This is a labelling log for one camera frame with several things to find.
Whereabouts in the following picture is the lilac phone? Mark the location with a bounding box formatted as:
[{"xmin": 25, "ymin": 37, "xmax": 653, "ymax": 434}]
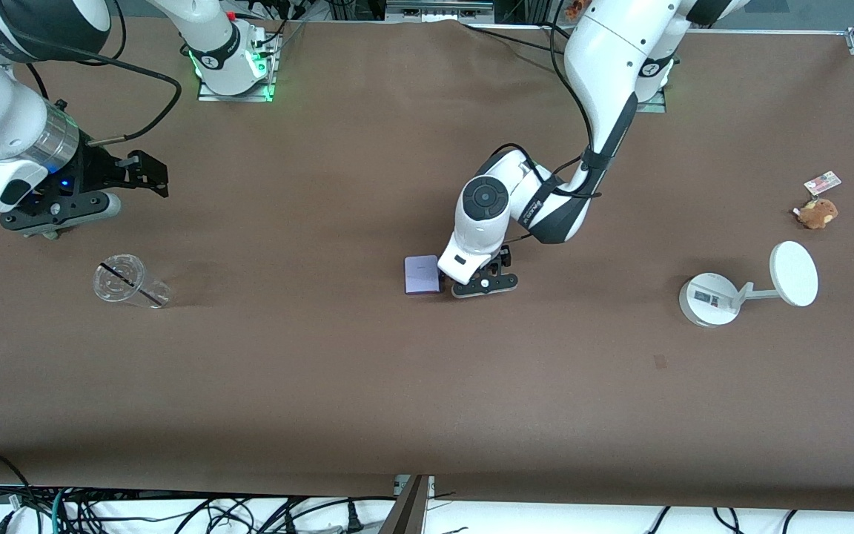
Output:
[{"xmin": 404, "ymin": 255, "xmax": 443, "ymax": 296}]

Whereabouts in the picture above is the white round phone stand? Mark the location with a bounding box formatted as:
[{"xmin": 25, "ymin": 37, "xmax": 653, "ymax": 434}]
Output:
[{"xmin": 678, "ymin": 240, "xmax": 819, "ymax": 328}]

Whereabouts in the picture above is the clear plastic cup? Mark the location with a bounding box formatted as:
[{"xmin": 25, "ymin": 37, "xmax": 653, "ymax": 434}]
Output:
[{"xmin": 93, "ymin": 254, "xmax": 172, "ymax": 309}]

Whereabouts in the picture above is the black drinking straw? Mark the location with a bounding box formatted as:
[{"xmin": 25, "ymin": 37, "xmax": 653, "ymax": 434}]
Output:
[{"xmin": 99, "ymin": 261, "xmax": 164, "ymax": 306}]

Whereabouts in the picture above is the brown table cover sheet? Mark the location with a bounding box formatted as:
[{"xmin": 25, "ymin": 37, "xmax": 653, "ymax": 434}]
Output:
[{"xmin": 0, "ymin": 13, "xmax": 854, "ymax": 512}]

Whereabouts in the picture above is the brown hamster plush toy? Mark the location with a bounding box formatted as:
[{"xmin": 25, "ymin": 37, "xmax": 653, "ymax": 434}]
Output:
[{"xmin": 793, "ymin": 197, "xmax": 840, "ymax": 230}]

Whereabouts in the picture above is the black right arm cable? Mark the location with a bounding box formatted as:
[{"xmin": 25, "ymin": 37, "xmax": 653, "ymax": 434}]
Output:
[{"xmin": 23, "ymin": 0, "xmax": 182, "ymax": 145}]

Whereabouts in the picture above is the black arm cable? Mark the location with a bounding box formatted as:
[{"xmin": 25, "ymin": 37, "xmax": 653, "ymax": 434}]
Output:
[
  {"xmin": 490, "ymin": 21, "xmax": 606, "ymax": 243},
  {"xmin": 23, "ymin": 0, "xmax": 182, "ymax": 145}
]

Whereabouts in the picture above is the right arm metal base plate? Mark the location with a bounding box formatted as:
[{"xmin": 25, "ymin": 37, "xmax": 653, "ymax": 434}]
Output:
[{"xmin": 196, "ymin": 28, "xmax": 277, "ymax": 103}]

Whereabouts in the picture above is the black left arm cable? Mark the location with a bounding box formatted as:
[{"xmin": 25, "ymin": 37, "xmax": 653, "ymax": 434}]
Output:
[{"xmin": 490, "ymin": 21, "xmax": 606, "ymax": 243}]

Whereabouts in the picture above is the long black base cable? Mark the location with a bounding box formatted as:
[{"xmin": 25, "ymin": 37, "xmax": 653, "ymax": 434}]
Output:
[{"xmin": 459, "ymin": 22, "xmax": 570, "ymax": 56}]

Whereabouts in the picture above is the silver metal rail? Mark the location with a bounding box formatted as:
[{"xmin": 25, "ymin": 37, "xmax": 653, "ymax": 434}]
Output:
[{"xmin": 385, "ymin": 0, "xmax": 495, "ymax": 24}]

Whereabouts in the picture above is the aluminium profile post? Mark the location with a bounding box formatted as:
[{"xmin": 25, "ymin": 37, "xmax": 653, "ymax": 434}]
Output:
[{"xmin": 378, "ymin": 475, "xmax": 436, "ymax": 534}]

